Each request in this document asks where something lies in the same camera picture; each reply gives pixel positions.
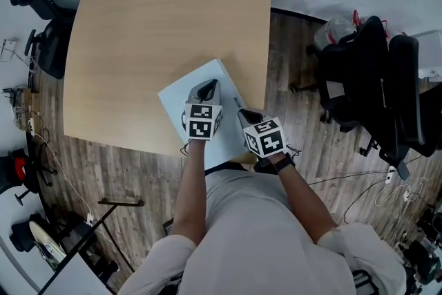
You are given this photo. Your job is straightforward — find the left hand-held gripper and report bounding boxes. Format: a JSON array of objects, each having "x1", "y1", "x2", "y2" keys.
[{"x1": 182, "y1": 79, "x2": 224, "y2": 142}]

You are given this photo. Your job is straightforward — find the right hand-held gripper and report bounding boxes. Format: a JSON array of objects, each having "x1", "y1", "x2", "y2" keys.
[{"x1": 237, "y1": 108, "x2": 287, "y2": 160}]

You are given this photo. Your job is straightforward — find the light blue board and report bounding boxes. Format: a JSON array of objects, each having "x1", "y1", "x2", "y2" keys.
[{"x1": 157, "y1": 58, "x2": 258, "y2": 171}]

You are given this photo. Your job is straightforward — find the person's left forearm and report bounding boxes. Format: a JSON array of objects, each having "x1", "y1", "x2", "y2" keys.
[{"x1": 171, "y1": 140, "x2": 209, "y2": 247}]

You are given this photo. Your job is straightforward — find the person's right forearm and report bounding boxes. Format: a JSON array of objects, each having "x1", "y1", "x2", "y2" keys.
[{"x1": 276, "y1": 162, "x2": 338, "y2": 246}]

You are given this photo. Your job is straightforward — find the black wristwatch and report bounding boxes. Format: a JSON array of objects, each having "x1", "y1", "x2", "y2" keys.
[{"x1": 272, "y1": 152, "x2": 297, "y2": 174}]

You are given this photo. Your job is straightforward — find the light wooden table, white legs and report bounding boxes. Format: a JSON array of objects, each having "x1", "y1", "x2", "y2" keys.
[{"x1": 63, "y1": 0, "x2": 272, "y2": 158}]

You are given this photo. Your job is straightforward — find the person's white shirt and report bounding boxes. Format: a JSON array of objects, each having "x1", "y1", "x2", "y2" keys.
[{"x1": 117, "y1": 169, "x2": 409, "y2": 295}]

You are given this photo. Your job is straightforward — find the cardboard box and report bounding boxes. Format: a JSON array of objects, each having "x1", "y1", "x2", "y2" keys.
[{"x1": 1, "y1": 86, "x2": 33, "y2": 131}]

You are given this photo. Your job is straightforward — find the black office chair, red cushion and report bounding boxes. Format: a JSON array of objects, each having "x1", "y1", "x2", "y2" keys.
[{"x1": 0, "y1": 148, "x2": 58, "y2": 207}]

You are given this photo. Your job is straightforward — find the clear plastic bag, red handles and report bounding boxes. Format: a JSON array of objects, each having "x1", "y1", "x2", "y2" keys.
[{"x1": 313, "y1": 10, "x2": 364, "y2": 53}]

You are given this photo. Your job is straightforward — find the white wall-mounted box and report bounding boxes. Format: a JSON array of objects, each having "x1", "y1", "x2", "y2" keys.
[{"x1": 0, "y1": 39, "x2": 19, "y2": 64}]

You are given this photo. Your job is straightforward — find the white desk with black frame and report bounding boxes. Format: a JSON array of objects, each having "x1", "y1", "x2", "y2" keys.
[{"x1": 37, "y1": 198, "x2": 145, "y2": 295}]

